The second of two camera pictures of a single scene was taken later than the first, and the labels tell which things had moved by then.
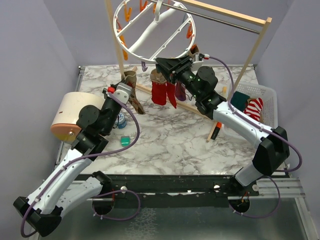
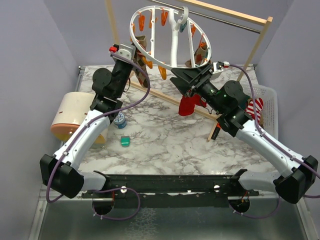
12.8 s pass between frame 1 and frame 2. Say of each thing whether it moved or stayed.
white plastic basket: stayed
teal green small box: stayed
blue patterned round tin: stayed
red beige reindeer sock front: moved
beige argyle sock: moved
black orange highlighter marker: stayed
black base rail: stayed
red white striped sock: stayed
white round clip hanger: moved
